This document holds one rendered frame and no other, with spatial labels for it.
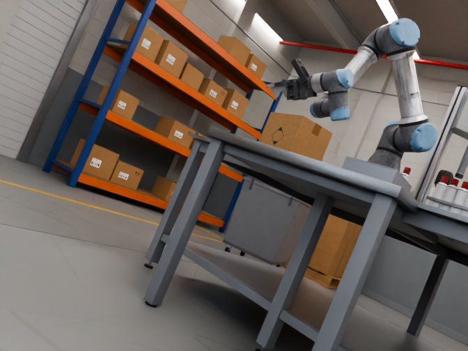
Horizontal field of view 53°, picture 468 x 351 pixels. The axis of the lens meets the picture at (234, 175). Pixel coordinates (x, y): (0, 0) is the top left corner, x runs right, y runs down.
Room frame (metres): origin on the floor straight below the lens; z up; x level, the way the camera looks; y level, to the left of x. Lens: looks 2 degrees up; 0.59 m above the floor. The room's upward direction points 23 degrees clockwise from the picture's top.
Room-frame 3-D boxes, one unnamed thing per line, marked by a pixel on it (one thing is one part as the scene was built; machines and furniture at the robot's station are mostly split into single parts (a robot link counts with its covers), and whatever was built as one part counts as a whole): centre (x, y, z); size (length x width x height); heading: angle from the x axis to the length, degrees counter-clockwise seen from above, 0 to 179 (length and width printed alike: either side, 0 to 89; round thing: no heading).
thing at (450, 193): (2.27, -1.01, 0.98); 0.05 x 0.05 x 0.20
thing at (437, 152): (2.23, -0.85, 1.17); 0.04 x 0.04 x 0.67; 42
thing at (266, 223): (4.85, -0.52, 0.48); 0.89 x 0.63 x 0.96; 160
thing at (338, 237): (6.25, -1.25, 0.70); 1.20 x 0.83 x 1.39; 57
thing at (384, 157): (2.05, -0.59, 0.98); 0.15 x 0.15 x 0.10
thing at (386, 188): (2.16, -0.45, 0.81); 0.90 x 0.90 x 0.04; 51
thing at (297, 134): (2.65, -0.23, 0.99); 0.30 x 0.24 x 0.27; 33
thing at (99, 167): (6.18, 0.91, 1.26); 2.77 x 0.60 x 2.51; 141
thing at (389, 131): (2.05, -0.59, 1.10); 0.13 x 0.12 x 0.14; 18
